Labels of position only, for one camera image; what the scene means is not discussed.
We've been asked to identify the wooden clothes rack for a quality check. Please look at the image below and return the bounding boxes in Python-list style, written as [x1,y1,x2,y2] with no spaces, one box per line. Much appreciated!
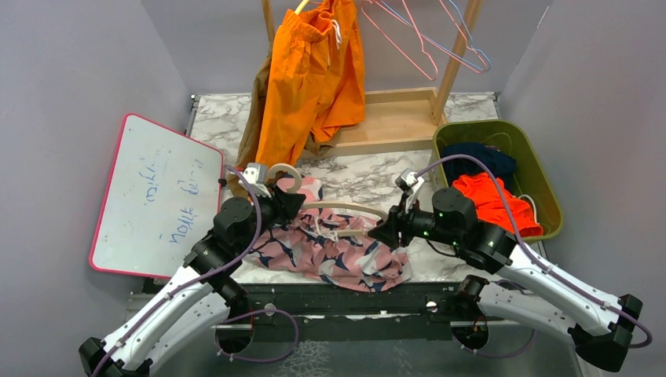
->
[261,0,485,159]

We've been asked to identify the pink wire hanger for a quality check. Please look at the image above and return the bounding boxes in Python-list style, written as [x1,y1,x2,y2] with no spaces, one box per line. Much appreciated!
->
[360,1,439,82]
[440,1,492,75]

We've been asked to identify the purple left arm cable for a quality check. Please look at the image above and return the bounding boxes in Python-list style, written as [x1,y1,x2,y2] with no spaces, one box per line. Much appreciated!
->
[90,165,300,377]

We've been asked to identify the olive green plastic basket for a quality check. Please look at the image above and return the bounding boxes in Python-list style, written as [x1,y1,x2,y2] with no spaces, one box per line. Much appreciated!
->
[430,119,562,243]

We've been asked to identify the tan brown shorts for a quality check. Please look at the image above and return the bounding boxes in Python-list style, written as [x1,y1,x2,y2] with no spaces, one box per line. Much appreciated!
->
[227,45,339,197]

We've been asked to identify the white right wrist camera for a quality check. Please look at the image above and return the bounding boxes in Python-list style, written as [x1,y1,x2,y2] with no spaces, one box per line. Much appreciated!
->
[394,168,425,213]

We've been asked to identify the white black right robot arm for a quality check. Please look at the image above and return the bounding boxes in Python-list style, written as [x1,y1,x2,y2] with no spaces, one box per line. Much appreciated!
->
[368,188,642,372]

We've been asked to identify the pink shark print shorts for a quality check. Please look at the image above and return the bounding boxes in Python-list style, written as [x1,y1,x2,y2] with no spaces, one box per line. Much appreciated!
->
[247,177,412,293]

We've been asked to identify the red orange shorts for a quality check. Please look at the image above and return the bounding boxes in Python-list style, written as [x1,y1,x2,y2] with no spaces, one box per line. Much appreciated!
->
[452,172,544,238]

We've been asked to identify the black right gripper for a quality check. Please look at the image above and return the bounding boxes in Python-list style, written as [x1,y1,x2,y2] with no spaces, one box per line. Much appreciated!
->
[368,192,462,249]

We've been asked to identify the navy blue shorts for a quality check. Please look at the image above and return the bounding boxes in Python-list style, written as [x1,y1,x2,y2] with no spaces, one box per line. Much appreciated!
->
[440,142,517,183]

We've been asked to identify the beige wooden hanger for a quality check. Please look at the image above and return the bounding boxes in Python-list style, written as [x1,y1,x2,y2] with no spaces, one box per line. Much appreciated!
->
[268,163,388,237]

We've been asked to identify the light blue wire hanger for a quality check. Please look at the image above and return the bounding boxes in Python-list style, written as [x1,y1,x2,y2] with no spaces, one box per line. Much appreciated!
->
[386,1,481,73]

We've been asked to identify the pink framed whiteboard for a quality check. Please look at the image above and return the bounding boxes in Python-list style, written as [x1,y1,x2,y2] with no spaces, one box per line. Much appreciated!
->
[89,113,224,278]

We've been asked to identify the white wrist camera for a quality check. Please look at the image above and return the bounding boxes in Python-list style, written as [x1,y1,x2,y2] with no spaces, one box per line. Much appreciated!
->
[242,163,272,198]
[394,168,425,213]

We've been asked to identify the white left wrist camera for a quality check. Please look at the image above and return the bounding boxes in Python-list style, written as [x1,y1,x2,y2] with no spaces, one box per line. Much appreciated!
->
[242,163,272,198]

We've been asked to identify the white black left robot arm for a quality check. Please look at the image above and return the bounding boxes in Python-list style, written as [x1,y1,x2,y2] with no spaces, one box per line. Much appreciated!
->
[79,184,306,376]

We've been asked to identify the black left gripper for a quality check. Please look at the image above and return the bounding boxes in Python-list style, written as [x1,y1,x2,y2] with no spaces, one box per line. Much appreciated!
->
[236,183,307,254]

